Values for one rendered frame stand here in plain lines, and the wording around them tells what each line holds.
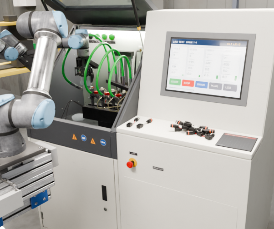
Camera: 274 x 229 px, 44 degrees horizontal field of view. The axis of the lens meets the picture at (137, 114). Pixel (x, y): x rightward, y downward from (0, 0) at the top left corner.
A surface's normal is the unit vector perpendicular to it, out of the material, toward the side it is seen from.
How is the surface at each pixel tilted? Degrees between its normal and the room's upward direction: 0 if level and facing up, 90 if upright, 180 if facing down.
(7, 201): 90
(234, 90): 76
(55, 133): 90
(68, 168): 90
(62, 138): 90
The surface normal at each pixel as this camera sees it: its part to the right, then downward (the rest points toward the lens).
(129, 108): 0.86, 0.15
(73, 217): -0.51, 0.30
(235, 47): -0.50, 0.07
